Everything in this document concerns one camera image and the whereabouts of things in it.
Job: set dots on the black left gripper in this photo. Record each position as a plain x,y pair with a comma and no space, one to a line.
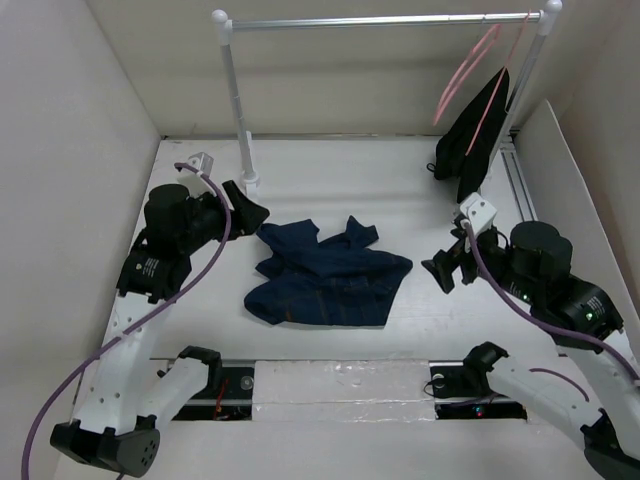
248,215

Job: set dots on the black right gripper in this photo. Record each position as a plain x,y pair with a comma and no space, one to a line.
443,262

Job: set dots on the dark blue denim trousers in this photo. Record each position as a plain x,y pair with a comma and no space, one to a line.
337,282

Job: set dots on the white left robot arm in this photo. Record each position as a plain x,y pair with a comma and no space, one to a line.
117,428

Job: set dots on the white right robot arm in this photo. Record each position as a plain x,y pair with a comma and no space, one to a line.
530,270

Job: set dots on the empty pink hanger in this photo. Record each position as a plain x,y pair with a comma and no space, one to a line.
475,55

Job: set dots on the pink hanger with black garment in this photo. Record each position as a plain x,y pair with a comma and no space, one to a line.
494,92

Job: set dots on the black hanging garment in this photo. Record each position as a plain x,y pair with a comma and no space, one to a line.
463,153

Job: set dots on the white board right side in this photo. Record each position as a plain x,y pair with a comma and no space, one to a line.
561,198

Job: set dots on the white clothes rack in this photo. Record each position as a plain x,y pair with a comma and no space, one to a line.
226,27

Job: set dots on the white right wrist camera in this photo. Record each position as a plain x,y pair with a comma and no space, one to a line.
479,212

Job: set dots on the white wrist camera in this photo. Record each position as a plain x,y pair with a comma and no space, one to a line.
198,162
479,212

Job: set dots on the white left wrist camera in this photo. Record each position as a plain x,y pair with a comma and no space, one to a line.
198,162

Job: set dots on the aluminium rail right side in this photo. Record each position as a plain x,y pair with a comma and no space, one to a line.
517,181

